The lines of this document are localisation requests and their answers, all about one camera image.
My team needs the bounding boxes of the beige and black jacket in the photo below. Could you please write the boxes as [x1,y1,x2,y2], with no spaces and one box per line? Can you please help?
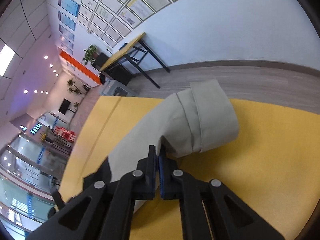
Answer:
[107,79,240,213]

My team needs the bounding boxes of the red display rack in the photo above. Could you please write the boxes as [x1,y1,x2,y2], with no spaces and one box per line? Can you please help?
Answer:
[53,126,76,142]

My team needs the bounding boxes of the grey printer box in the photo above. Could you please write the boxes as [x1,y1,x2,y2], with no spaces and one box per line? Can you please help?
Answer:
[100,80,137,97]

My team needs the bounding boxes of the potted green plant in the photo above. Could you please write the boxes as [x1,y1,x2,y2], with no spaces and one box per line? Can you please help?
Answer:
[82,45,98,66]

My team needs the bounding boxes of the wooden side table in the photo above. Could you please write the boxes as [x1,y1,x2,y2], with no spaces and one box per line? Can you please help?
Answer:
[99,32,170,89]

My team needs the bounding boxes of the wall television screen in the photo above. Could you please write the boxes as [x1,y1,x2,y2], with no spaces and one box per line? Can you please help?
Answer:
[58,99,71,115]

